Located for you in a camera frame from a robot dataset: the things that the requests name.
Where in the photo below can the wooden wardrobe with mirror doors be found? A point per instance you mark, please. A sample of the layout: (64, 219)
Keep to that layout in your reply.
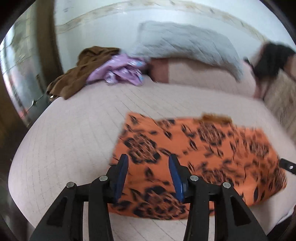
(29, 63)

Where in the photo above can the purple floral garment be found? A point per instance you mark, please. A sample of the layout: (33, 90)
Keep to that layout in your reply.
(120, 67)

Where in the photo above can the brown garment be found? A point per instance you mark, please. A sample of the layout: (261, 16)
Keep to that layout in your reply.
(74, 80)

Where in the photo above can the person with dark hair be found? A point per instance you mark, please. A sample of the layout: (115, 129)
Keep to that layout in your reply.
(273, 68)

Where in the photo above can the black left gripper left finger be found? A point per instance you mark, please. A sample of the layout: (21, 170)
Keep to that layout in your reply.
(64, 219)

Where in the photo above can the orange black floral garment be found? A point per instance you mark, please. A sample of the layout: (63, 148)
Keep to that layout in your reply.
(217, 151)

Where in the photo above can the pink pillow with maroon band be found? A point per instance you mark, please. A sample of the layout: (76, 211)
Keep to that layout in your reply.
(197, 74)

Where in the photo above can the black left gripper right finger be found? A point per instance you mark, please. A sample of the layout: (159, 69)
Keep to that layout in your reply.
(233, 219)

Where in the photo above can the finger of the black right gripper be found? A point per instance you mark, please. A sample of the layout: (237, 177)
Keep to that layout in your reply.
(288, 165)

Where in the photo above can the grey quilted blanket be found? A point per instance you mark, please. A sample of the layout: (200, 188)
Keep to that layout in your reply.
(172, 40)

